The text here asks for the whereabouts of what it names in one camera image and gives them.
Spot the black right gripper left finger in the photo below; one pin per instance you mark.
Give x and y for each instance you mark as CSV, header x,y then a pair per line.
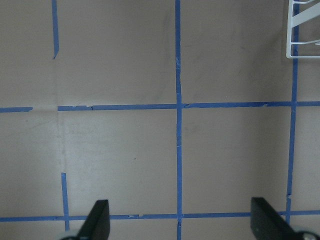
x,y
97,223

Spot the white wire cup rack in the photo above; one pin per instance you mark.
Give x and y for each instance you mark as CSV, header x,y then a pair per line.
x,y
303,29

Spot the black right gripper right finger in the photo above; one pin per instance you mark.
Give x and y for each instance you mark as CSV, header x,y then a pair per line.
x,y
267,224

